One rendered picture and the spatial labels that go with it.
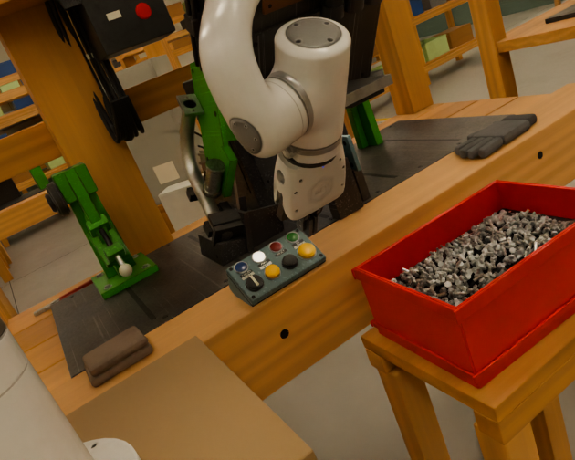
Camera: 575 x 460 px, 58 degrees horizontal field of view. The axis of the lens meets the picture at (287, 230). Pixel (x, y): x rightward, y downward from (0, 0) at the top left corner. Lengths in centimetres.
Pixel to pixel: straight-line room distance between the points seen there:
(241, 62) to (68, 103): 82
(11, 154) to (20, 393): 96
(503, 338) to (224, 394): 34
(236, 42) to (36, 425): 39
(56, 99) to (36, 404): 92
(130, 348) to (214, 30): 49
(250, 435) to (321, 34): 42
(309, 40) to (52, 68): 84
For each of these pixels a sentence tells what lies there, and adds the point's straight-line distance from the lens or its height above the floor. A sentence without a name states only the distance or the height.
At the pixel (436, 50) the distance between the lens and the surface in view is 732.
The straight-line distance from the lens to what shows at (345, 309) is 91.
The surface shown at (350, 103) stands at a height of 111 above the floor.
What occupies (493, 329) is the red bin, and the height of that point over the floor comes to 86.
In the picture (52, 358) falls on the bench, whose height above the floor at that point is 88.
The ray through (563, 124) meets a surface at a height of 88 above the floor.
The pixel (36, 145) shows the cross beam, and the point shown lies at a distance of 140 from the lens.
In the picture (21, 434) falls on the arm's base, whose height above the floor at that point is 106.
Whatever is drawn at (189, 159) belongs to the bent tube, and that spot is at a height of 109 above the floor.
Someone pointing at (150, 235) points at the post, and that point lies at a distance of 137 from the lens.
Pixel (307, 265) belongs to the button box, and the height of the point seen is 91.
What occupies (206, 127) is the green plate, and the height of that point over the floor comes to 115.
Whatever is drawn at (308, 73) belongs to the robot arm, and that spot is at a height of 122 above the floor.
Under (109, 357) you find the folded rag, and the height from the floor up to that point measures 93.
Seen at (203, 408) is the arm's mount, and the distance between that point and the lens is 60.
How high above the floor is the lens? 127
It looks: 20 degrees down
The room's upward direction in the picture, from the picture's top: 22 degrees counter-clockwise
